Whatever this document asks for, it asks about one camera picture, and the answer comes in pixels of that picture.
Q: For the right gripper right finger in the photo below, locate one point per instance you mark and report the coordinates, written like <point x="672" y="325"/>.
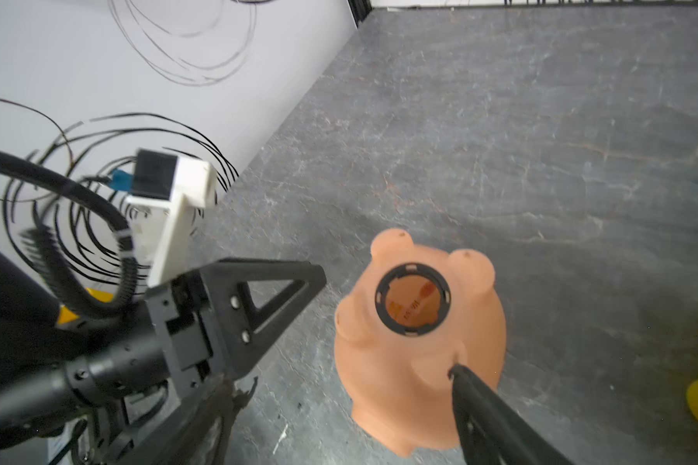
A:
<point x="490" y="431"/>

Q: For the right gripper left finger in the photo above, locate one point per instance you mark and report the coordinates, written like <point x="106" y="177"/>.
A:
<point x="199" y="428"/>

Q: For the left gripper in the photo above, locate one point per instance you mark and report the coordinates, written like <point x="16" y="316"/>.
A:
<point x="199" y="323"/>

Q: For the pink piggy bank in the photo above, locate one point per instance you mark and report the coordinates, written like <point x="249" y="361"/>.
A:
<point x="413" y="314"/>

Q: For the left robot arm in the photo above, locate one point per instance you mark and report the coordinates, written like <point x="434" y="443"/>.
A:
<point x="63" y="351"/>

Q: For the yellow mug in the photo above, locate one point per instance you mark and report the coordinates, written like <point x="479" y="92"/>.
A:
<point x="77" y="308"/>

